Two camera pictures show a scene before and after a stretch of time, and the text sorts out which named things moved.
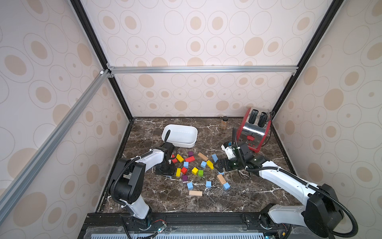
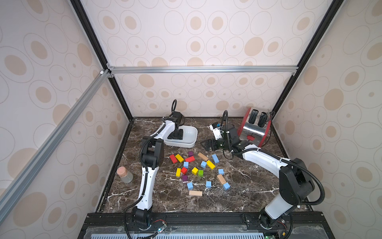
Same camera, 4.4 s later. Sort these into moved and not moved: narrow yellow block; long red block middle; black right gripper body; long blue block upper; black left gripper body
Moved: black left gripper body; black right gripper body
Not moved: long red block middle; long blue block upper; narrow yellow block
